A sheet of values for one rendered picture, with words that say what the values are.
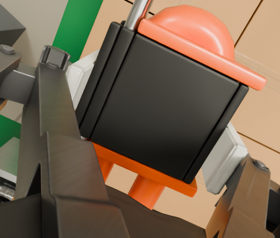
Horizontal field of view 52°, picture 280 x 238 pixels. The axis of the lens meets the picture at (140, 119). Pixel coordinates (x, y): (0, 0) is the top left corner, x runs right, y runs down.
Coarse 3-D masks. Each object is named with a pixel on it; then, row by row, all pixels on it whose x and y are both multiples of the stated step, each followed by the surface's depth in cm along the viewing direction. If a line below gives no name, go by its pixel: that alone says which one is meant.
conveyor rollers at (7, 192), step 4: (0, 184) 107; (4, 184) 108; (8, 184) 109; (0, 188) 106; (4, 188) 107; (8, 188) 107; (12, 188) 108; (0, 192) 106; (4, 192) 106; (8, 192) 107; (12, 192) 107; (4, 196) 107; (8, 196) 107; (12, 196) 107
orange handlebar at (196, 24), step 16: (160, 16) 16; (176, 16) 16; (192, 16) 16; (208, 16) 16; (176, 32) 16; (192, 32) 16; (208, 32) 16; (224, 32) 16; (208, 48) 16; (224, 48) 16; (128, 192) 21; (144, 192) 20; (160, 192) 20
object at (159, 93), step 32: (160, 32) 15; (128, 64) 15; (160, 64) 15; (192, 64) 15; (224, 64) 15; (128, 96) 16; (160, 96) 16; (192, 96) 16; (224, 96) 16; (96, 128) 17; (128, 128) 17; (160, 128) 16; (192, 128) 16; (224, 128) 16; (128, 160) 17; (160, 160) 17; (192, 160) 17; (192, 192) 18
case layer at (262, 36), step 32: (128, 0) 82; (160, 0) 81; (192, 0) 80; (224, 0) 79; (256, 0) 79; (96, 32) 85; (256, 32) 82; (256, 64) 85; (256, 96) 88; (256, 128) 91
